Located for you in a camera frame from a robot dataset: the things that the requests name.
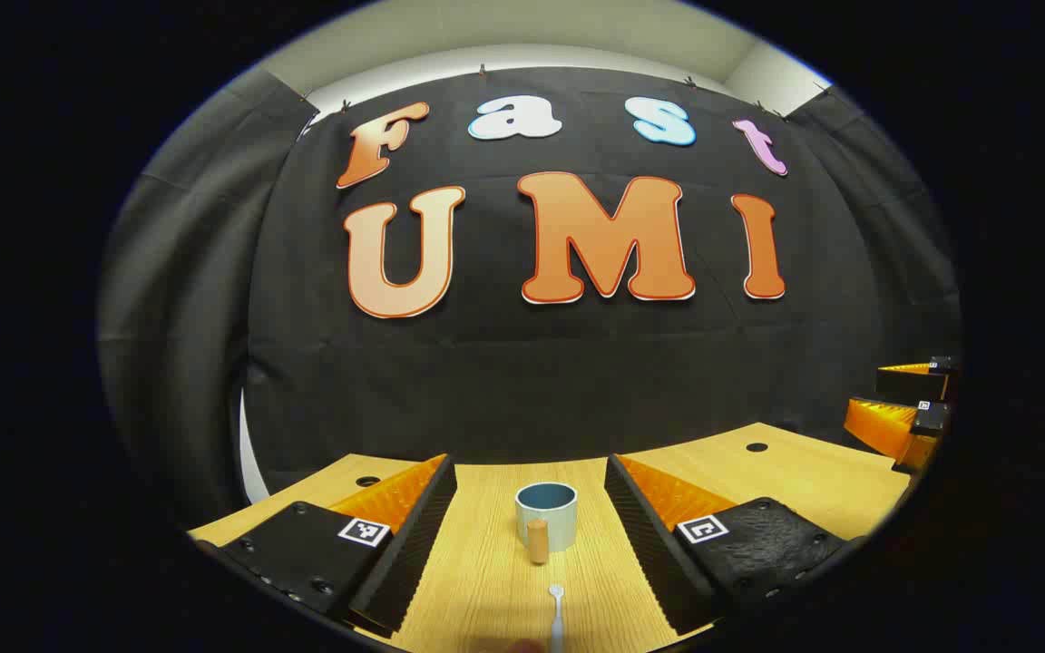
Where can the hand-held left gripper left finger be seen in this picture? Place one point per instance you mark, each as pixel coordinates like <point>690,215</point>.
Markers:
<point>414,544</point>

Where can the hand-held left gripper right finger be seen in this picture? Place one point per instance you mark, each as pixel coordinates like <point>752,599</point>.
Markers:
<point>645,544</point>

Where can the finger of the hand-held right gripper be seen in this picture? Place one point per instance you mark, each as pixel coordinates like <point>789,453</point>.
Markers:
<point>885,426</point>
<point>908,381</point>

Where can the white toothbrush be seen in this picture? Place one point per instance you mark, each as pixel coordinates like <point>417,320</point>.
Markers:
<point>556,626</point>

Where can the wooden desktop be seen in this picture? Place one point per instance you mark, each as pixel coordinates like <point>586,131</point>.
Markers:
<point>486,580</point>

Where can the dark grey side curtain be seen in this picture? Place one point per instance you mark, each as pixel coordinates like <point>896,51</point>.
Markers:
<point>187,317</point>
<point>885,227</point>

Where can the black backdrop cloth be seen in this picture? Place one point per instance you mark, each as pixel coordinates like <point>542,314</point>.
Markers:
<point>486,381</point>

